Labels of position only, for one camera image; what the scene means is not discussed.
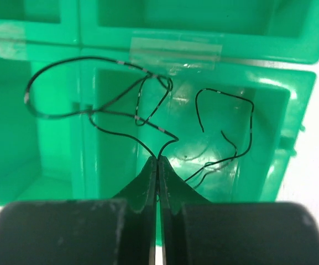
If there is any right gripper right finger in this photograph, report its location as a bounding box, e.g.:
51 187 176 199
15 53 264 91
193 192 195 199
158 157 319 264

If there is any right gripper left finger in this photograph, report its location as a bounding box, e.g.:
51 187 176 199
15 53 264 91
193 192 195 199
0 157 157 264

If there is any black thin wire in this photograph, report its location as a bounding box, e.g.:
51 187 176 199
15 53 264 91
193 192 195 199
25 56 255 183

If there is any green compartment tray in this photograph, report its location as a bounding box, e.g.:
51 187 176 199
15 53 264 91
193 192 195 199
0 1 319 205

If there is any clear tape strip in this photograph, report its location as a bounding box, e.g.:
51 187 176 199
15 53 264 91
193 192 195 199
129 37 223 75

